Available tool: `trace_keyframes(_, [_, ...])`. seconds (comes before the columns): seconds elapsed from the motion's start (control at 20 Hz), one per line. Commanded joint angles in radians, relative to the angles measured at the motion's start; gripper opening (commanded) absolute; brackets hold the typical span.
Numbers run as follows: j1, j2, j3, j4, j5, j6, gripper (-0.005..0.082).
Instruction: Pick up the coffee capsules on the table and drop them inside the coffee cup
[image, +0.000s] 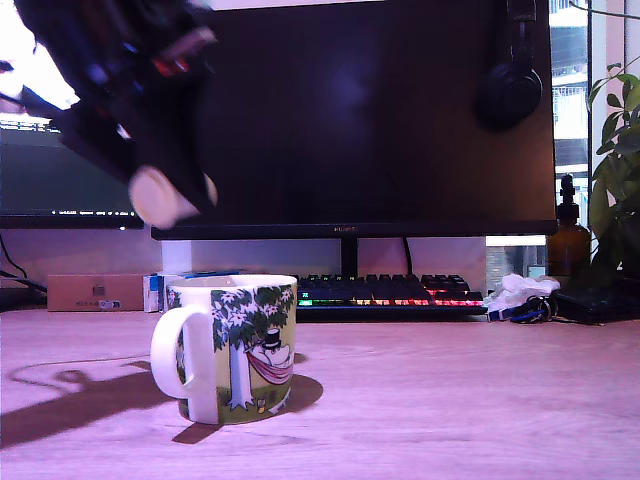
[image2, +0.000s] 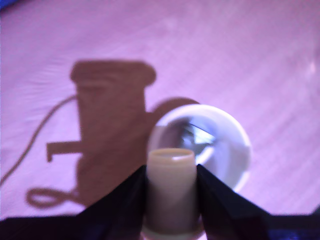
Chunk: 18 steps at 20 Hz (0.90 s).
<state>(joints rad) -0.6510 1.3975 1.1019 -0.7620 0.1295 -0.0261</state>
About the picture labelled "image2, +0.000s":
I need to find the tan coffee capsule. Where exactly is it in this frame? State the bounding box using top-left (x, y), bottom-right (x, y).
top-left (142, 147), bottom-right (202, 240)

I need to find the white mug with cartoon print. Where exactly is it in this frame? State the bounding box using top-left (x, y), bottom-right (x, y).
top-left (149, 104), bottom-right (252, 195)

